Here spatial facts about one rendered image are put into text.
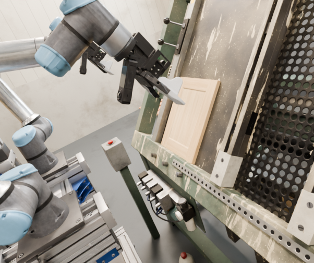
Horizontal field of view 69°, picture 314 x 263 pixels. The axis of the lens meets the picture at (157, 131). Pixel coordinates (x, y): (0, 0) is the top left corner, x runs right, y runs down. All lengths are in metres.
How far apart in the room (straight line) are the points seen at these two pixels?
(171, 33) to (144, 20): 3.35
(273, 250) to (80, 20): 0.79
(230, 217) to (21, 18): 4.23
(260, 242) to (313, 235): 0.18
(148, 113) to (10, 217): 1.11
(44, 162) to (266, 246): 1.05
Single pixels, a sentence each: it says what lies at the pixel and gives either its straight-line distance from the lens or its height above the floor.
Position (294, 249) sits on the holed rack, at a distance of 0.79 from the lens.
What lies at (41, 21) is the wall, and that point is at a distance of 4.55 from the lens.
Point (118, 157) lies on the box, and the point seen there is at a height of 0.84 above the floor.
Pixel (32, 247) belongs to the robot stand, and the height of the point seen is 1.04.
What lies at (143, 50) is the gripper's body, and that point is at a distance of 0.60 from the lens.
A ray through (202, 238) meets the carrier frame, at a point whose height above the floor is 0.18.
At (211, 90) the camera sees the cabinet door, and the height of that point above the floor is 1.17.
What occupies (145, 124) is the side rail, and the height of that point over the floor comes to 0.93.
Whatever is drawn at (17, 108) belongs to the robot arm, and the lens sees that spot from 1.41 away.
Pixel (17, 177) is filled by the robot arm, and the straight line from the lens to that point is 0.82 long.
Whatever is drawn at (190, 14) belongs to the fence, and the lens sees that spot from 1.45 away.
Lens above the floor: 1.54
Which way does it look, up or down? 25 degrees down
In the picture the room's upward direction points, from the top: 20 degrees counter-clockwise
